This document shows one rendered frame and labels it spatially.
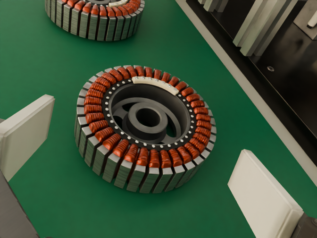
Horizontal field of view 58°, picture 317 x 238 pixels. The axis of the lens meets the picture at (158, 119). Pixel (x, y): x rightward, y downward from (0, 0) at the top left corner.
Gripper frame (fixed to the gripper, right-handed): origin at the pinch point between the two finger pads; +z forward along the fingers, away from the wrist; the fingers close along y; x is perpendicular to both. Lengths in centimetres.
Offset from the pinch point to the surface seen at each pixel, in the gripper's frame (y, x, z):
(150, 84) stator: -0.4, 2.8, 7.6
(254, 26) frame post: 10.0, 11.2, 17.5
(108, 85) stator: -3.8, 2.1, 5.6
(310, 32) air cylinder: 22.8, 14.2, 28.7
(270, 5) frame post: 10.2, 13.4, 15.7
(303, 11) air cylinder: 21.2, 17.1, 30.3
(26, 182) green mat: -7.1, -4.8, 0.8
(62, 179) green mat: -4.9, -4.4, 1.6
